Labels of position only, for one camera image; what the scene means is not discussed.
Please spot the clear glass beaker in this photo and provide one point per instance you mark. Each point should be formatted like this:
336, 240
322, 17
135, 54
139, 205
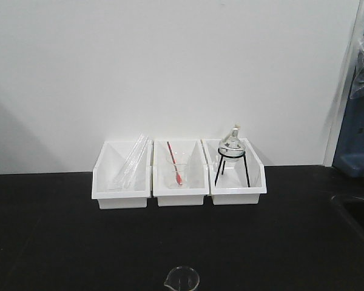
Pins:
182, 278

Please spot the small glass beaker in bin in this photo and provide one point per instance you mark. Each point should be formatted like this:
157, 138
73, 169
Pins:
182, 160

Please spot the middle white plastic bin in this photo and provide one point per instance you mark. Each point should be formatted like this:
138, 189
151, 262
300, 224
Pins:
198, 174

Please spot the white plastic bin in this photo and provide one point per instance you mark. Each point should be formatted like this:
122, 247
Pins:
198, 174
232, 187
110, 161

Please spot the glass alcohol lamp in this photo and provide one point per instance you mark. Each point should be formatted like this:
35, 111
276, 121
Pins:
231, 147

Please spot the right white plastic bin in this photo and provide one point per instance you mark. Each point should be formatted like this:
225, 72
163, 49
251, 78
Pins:
232, 187

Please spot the left white plastic bin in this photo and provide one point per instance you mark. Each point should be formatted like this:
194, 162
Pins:
110, 161

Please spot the blue pegboard rack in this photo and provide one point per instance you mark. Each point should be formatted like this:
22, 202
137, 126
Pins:
349, 153

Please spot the black lab sink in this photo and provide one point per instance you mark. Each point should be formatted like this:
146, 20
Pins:
351, 209

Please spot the red handled spatula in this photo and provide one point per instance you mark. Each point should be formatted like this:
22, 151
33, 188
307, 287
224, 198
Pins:
177, 174

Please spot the black wire tripod stand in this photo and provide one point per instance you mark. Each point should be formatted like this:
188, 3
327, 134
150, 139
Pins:
230, 165

